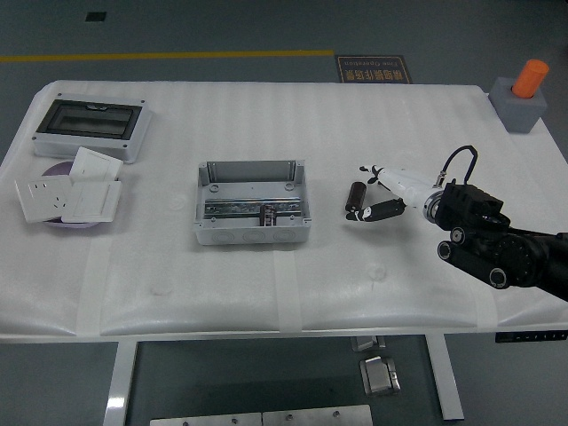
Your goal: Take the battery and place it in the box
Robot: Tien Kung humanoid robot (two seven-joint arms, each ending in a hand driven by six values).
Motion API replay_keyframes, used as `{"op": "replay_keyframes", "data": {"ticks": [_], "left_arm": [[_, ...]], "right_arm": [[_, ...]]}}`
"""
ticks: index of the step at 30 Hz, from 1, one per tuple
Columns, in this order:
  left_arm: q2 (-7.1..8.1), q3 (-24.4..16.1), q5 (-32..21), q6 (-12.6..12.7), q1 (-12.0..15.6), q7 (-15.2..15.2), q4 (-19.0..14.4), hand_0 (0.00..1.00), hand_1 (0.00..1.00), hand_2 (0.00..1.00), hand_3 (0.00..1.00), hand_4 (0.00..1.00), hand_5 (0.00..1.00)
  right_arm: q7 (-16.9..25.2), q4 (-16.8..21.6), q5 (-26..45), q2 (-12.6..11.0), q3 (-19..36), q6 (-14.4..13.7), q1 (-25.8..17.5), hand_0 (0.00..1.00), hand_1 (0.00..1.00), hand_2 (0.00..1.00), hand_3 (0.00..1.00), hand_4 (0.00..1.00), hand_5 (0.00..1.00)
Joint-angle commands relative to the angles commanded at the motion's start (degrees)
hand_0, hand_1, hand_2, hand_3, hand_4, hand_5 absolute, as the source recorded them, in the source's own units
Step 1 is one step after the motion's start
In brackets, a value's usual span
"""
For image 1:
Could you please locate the open grey junction box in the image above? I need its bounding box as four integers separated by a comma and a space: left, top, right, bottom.
193, 159, 312, 246

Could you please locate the orange cylinder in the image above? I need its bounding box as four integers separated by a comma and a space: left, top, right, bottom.
511, 59, 550, 99

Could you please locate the small silver metal block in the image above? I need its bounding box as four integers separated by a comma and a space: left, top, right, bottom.
351, 335, 386, 352

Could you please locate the white wall switch panel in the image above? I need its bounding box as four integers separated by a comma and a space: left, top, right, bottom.
69, 146, 124, 182
59, 179, 122, 224

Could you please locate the white foam table mat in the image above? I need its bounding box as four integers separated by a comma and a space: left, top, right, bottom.
0, 79, 568, 337

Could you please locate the white wall socket panel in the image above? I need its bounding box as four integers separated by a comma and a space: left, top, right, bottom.
14, 176, 75, 224

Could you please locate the grey metal base plate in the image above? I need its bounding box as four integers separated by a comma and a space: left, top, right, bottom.
261, 405, 374, 426
149, 412, 264, 426

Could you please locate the grey distribution box dark window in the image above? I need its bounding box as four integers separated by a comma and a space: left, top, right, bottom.
31, 91, 154, 165

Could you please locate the grey foam block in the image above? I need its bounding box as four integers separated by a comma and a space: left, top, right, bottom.
488, 76, 548, 133

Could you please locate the black table control panel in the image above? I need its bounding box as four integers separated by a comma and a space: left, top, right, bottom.
495, 330, 568, 343

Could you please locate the large silver metal block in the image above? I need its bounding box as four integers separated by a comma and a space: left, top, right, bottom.
359, 354, 402, 396

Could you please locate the white table leg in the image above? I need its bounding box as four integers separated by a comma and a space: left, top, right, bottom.
102, 340, 139, 426
424, 333, 465, 422

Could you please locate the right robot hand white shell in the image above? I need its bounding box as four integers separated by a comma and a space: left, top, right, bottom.
345, 164, 434, 223

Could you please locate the purple round plate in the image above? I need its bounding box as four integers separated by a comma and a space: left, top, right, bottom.
40, 161, 107, 230

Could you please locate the dark floor sign mat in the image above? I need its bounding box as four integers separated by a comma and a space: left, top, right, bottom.
334, 55, 413, 84

